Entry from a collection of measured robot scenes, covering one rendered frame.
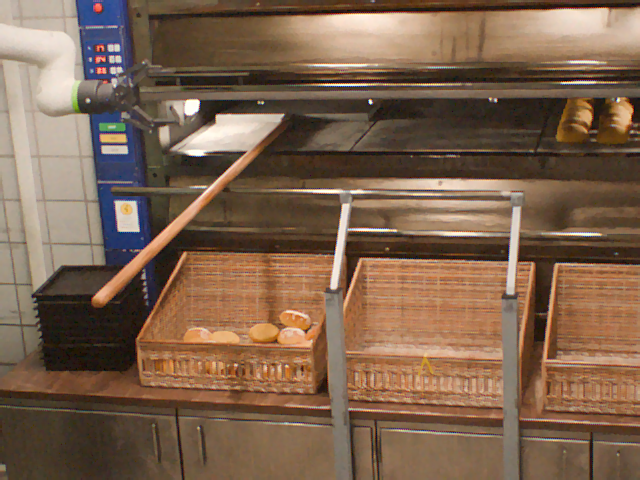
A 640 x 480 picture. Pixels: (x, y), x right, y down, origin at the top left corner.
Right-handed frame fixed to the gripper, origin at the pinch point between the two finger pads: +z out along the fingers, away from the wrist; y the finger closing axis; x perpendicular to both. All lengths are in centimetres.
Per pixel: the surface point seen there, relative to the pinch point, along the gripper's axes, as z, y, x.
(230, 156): -3, 31, -55
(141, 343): -20, 76, -8
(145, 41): -29, -6, -56
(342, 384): 44, 81, 6
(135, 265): 8, 29, 57
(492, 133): 77, 30, -83
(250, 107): -17, 30, -124
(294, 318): 18, 81, -42
